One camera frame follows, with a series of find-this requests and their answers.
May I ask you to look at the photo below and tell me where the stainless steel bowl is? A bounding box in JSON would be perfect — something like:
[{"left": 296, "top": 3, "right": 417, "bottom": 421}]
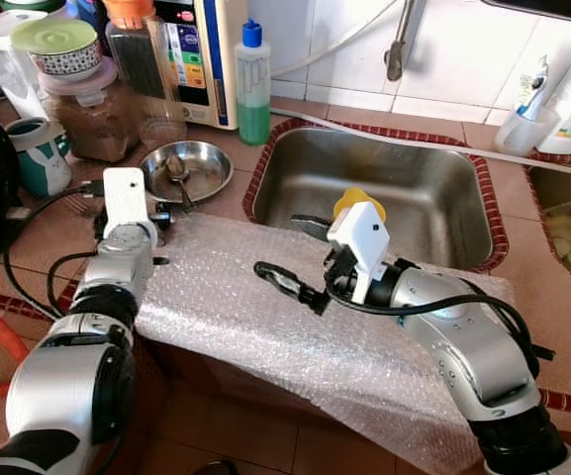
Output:
[{"left": 140, "top": 141, "right": 234, "bottom": 204}]

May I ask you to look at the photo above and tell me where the silver faucet spout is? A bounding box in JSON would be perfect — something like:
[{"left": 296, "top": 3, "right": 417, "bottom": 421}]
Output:
[{"left": 384, "top": 0, "right": 425, "bottom": 82}]

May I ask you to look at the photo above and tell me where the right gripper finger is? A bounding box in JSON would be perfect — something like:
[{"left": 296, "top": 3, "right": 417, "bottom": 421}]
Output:
[
  {"left": 290, "top": 214, "right": 337, "bottom": 241},
  {"left": 255, "top": 260, "right": 333, "bottom": 316}
]

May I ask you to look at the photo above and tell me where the clear jug white lid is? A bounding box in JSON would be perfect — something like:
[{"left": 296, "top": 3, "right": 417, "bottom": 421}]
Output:
[{"left": 0, "top": 10, "right": 48, "bottom": 120}]

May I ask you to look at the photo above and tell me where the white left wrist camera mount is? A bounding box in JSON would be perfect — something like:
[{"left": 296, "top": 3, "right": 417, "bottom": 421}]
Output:
[{"left": 102, "top": 166, "right": 150, "bottom": 229}]

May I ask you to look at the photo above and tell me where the white flexible hose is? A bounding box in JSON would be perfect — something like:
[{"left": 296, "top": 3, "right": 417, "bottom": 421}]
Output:
[{"left": 270, "top": 0, "right": 400, "bottom": 80}]

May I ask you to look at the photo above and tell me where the blue white toothbrush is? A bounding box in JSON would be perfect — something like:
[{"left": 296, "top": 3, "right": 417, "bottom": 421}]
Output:
[{"left": 518, "top": 57, "right": 550, "bottom": 120}]

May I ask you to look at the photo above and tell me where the clear bubble wrap sheet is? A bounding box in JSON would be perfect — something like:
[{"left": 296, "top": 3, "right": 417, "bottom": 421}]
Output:
[{"left": 132, "top": 213, "right": 519, "bottom": 474}]

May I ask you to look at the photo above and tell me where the green dish soap bottle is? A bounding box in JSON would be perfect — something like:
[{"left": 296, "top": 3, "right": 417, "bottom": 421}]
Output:
[{"left": 236, "top": 18, "right": 273, "bottom": 146}]

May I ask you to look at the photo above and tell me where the green-lid patterned container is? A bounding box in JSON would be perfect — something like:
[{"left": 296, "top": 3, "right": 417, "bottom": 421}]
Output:
[{"left": 10, "top": 18, "right": 103, "bottom": 80}]

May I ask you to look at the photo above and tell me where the black pan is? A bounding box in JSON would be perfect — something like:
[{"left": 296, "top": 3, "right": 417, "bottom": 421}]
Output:
[{"left": 478, "top": 0, "right": 571, "bottom": 23}]

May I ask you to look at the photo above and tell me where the silver metal fork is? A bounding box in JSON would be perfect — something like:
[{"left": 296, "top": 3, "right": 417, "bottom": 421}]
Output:
[{"left": 62, "top": 193, "right": 103, "bottom": 217}]

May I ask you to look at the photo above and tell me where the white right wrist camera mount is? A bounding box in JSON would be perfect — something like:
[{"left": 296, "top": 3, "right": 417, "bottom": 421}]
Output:
[{"left": 327, "top": 201, "right": 390, "bottom": 305}]

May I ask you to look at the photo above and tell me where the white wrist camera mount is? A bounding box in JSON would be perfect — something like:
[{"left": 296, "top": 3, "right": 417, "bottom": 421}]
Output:
[
  {"left": 102, "top": 166, "right": 150, "bottom": 229},
  {"left": 327, "top": 201, "right": 390, "bottom": 305}
]

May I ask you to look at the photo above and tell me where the white rigid pipe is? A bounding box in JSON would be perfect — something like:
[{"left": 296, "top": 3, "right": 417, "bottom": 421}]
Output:
[{"left": 270, "top": 102, "right": 571, "bottom": 164}]

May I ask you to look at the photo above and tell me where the brown-filled jar pink lid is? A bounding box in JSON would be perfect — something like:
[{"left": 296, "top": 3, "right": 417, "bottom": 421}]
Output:
[{"left": 40, "top": 57, "right": 143, "bottom": 164}]

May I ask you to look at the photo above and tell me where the beige water ionizer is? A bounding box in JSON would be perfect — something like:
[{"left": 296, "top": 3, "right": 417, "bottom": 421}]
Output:
[{"left": 151, "top": 0, "right": 249, "bottom": 130}]

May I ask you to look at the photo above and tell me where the green white mug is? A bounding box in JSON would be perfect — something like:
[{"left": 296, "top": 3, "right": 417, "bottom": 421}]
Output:
[{"left": 6, "top": 117, "right": 73, "bottom": 199}]

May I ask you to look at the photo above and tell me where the silver metal spoon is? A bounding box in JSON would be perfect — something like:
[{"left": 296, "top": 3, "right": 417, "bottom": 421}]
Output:
[{"left": 163, "top": 153, "right": 197, "bottom": 212}]

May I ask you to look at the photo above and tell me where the yellow plastic cup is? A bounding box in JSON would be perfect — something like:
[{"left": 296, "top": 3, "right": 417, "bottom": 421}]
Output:
[{"left": 333, "top": 188, "right": 387, "bottom": 224}]

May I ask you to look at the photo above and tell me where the orange-lid glass jar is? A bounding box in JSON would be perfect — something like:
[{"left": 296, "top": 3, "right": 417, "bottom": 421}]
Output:
[{"left": 102, "top": 0, "right": 189, "bottom": 149}]

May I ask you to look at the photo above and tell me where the clear plastic cup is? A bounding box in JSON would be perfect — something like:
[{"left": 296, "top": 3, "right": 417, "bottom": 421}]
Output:
[{"left": 493, "top": 104, "right": 560, "bottom": 157}]

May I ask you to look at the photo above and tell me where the dark robot foot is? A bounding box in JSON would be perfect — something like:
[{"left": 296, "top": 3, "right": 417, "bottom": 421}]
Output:
[{"left": 191, "top": 460, "right": 237, "bottom": 475}]

